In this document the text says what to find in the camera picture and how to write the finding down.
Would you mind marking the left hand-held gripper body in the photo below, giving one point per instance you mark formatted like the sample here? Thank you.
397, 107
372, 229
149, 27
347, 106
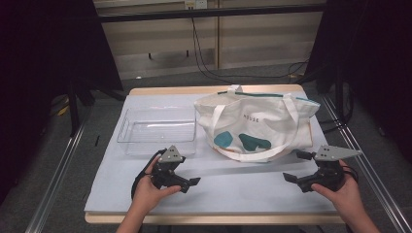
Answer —
168, 157

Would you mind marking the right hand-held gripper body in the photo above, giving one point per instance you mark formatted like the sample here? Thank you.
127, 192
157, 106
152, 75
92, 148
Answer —
328, 176

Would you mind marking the clear plastic bin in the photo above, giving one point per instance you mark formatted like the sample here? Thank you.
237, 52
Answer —
155, 129

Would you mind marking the white canvas tote bag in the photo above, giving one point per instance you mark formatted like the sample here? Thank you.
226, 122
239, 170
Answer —
256, 126

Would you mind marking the person's right hand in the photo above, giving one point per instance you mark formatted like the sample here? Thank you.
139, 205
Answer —
346, 200

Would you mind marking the person's left hand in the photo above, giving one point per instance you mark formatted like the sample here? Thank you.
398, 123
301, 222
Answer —
145, 194

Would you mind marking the light blue table mat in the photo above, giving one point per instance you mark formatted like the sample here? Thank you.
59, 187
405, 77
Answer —
226, 191

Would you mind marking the small black floor item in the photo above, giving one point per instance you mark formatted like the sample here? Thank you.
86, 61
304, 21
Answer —
97, 140

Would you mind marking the black metal stand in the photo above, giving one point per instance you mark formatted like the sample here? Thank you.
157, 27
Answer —
74, 106

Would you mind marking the black curtain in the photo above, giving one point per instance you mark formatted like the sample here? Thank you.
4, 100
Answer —
39, 64
372, 64

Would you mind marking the yellow floor item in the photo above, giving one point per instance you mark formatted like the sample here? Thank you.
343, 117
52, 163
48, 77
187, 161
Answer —
63, 110

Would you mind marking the black horizontal bar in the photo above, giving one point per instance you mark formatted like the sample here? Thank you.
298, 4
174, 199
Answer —
210, 13

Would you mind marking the aluminium floor rail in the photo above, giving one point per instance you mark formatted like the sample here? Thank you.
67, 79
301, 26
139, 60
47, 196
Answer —
372, 174
55, 181

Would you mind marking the white wall socket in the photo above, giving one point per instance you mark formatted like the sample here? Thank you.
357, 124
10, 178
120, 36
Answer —
196, 4

